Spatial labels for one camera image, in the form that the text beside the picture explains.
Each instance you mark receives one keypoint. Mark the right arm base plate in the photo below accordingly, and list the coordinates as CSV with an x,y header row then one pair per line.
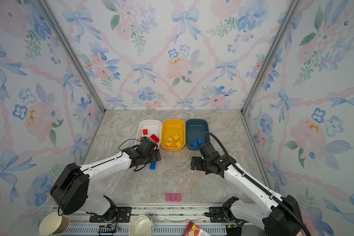
x,y
218,214

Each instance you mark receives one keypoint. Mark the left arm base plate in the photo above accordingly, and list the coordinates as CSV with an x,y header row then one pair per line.
x,y
120,215

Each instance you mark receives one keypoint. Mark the yellow curved lego piece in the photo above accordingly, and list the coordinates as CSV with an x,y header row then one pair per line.
x,y
169,141

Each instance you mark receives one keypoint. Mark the pink block strip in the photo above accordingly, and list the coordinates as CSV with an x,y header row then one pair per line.
x,y
173,197

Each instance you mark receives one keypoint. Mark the white plastic bin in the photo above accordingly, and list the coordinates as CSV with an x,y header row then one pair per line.
x,y
153,127

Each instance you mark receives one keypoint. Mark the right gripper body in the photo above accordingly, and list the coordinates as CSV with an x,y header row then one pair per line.
x,y
201,164

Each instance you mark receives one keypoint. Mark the red snack box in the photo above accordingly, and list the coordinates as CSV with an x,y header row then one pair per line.
x,y
194,230

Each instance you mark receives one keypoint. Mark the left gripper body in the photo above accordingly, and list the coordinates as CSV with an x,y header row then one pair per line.
x,y
153,158

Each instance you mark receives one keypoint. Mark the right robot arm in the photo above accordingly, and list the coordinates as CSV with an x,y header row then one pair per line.
x,y
275,214

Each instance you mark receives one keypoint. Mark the aluminium front rail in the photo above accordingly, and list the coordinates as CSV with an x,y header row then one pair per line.
x,y
183,212

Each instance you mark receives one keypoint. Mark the yellow plastic bin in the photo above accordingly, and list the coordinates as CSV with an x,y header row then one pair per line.
x,y
171,128

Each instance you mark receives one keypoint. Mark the dark teal plastic bin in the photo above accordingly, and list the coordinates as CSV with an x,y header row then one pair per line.
x,y
195,129

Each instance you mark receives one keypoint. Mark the white paper cup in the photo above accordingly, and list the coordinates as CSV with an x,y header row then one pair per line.
x,y
141,226

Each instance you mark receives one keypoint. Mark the brown paper cup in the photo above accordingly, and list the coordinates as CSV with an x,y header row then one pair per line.
x,y
54,224

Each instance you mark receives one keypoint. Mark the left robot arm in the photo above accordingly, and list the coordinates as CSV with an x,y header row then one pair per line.
x,y
70,191

